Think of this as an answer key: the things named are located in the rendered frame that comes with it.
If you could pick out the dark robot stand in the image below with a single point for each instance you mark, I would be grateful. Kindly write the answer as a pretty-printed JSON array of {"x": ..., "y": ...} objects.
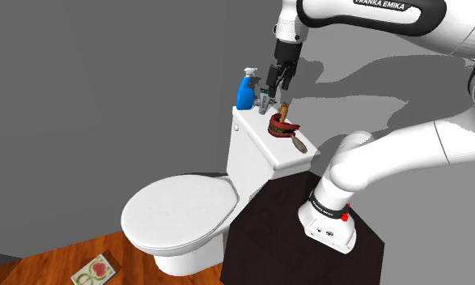
[{"x": 276, "y": 233}]

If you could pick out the blue spray bottle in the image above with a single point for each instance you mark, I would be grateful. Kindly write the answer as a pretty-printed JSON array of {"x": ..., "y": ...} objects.
[{"x": 245, "y": 92}]

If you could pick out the red patterned bowl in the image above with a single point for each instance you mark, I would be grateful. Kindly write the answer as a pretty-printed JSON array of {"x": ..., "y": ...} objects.
[{"x": 281, "y": 128}]

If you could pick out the flower print box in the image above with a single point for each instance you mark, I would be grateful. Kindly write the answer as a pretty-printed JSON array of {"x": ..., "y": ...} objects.
[{"x": 96, "y": 270}]

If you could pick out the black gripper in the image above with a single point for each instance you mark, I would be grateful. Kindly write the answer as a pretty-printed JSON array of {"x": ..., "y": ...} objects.
[{"x": 286, "y": 51}]

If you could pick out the white toilet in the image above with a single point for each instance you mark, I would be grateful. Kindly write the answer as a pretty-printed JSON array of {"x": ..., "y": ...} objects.
[{"x": 205, "y": 205}]

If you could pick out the brown wooden pestle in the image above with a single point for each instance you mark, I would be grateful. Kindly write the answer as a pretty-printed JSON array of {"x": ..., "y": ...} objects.
[{"x": 284, "y": 111}]

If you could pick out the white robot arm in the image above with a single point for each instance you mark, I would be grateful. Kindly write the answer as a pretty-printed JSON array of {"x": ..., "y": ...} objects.
[{"x": 383, "y": 158}]

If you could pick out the grey green tube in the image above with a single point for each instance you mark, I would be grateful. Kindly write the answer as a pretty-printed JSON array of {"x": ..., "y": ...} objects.
[{"x": 264, "y": 103}]

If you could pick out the brown wooden brush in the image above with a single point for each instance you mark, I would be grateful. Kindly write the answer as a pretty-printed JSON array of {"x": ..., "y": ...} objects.
[{"x": 299, "y": 143}]

